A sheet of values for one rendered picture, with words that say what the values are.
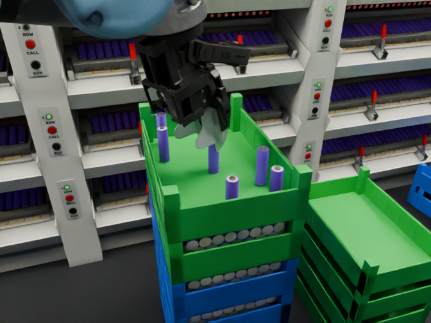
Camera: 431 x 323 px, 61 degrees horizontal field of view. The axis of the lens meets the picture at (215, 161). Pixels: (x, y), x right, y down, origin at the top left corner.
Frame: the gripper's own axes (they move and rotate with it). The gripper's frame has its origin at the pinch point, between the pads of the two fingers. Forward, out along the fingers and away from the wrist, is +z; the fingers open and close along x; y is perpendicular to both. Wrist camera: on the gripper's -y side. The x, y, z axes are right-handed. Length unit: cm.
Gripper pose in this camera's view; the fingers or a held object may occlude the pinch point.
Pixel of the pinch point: (213, 139)
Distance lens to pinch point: 59.9
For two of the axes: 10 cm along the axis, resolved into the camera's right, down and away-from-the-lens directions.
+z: 1.8, 7.3, 6.6
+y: -6.8, 5.8, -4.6
